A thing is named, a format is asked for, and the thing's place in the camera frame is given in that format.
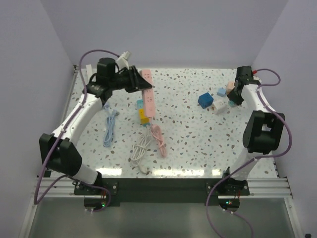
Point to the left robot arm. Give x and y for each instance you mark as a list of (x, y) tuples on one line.
[(58, 149)]

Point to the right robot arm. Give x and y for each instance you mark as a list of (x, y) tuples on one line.
[(264, 128)]

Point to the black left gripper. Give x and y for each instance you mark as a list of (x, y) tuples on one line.
[(137, 82)]

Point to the pink cube socket adapter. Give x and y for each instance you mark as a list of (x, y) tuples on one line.
[(230, 86)]

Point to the pink power strip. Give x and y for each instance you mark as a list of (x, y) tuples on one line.
[(148, 95)]

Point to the white cartoon cube adapter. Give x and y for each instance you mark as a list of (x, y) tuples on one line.
[(218, 106)]

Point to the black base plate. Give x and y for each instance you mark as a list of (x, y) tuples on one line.
[(147, 190)]

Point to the yellow cube socket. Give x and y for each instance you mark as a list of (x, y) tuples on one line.
[(143, 119)]

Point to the blue cube socket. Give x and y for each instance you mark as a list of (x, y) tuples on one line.
[(205, 100)]

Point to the small blue charger plug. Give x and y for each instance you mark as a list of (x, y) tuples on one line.
[(221, 92)]

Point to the teal power strip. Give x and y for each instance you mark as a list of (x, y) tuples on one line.
[(139, 104)]

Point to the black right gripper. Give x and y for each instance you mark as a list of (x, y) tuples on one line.
[(236, 100)]

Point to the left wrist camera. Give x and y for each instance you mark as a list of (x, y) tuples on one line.
[(122, 60)]

